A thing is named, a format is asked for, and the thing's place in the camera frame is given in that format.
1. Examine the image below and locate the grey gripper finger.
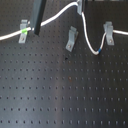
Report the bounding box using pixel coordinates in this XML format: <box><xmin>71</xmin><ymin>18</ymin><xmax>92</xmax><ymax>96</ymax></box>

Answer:
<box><xmin>77</xmin><ymin>0</ymin><xmax>87</xmax><ymax>15</ymax></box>

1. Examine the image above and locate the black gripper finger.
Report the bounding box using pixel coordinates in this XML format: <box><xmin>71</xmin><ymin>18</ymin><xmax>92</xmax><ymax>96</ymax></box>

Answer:
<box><xmin>31</xmin><ymin>0</ymin><xmax>47</xmax><ymax>35</ymax></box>

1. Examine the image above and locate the grey left cable clip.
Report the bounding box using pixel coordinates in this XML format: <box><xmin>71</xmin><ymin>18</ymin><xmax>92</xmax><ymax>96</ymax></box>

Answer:
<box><xmin>19</xmin><ymin>19</ymin><xmax>29</xmax><ymax>44</ymax></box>

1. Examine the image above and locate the grey cable clip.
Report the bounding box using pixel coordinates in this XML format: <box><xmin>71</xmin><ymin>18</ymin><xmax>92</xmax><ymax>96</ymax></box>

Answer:
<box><xmin>19</xmin><ymin>19</ymin><xmax>29</xmax><ymax>44</ymax></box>
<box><xmin>103</xmin><ymin>21</ymin><xmax>114</xmax><ymax>45</ymax></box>
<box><xmin>66</xmin><ymin>26</ymin><xmax>78</xmax><ymax>51</ymax></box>

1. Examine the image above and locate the grey middle cable clip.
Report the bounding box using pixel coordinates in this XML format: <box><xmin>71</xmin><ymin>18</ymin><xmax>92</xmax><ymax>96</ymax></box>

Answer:
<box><xmin>66</xmin><ymin>26</ymin><xmax>78</xmax><ymax>51</ymax></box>

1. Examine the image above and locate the grey right cable clip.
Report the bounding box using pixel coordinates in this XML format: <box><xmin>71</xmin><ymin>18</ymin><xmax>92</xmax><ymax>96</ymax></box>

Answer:
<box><xmin>103</xmin><ymin>21</ymin><xmax>114</xmax><ymax>45</ymax></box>

